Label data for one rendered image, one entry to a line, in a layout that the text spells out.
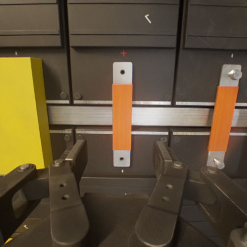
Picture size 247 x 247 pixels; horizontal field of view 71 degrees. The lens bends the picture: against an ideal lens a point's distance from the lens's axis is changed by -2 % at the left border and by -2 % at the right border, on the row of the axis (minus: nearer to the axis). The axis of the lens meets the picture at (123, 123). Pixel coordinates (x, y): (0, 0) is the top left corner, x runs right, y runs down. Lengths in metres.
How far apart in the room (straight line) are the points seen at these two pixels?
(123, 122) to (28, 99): 0.13
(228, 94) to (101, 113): 0.18
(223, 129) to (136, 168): 0.14
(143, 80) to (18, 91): 0.16
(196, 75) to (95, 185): 0.22
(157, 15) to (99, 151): 0.20
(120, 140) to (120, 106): 0.05
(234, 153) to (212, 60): 0.15
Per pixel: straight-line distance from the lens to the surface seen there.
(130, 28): 0.24
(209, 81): 0.27
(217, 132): 0.29
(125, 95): 0.24
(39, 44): 0.26
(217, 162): 0.30
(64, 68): 0.26
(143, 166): 0.29
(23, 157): 0.28
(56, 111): 0.28
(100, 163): 0.29
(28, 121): 0.26
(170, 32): 0.25
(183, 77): 0.26
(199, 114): 0.29
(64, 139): 0.28
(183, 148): 0.29
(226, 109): 0.28
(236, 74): 0.26
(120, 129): 0.25
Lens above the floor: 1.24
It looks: 73 degrees down
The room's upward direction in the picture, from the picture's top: 178 degrees counter-clockwise
